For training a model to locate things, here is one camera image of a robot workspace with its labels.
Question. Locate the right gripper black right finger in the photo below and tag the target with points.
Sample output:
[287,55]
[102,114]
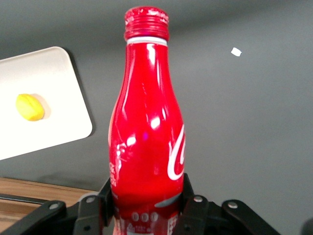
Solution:
[203,215]

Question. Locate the red coke bottle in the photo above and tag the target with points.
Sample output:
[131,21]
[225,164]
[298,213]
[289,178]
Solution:
[146,110]

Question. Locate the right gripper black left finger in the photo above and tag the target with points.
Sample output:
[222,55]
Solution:
[93,210]

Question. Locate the wooden drawer cabinet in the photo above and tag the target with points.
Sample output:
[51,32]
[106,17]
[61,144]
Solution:
[24,187]

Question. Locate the beige plastic tray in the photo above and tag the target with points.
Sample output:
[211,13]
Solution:
[49,80]

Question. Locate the small white paper scrap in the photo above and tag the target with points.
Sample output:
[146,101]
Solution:
[236,51]

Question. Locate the yellow lemon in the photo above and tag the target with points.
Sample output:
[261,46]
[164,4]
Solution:
[29,107]

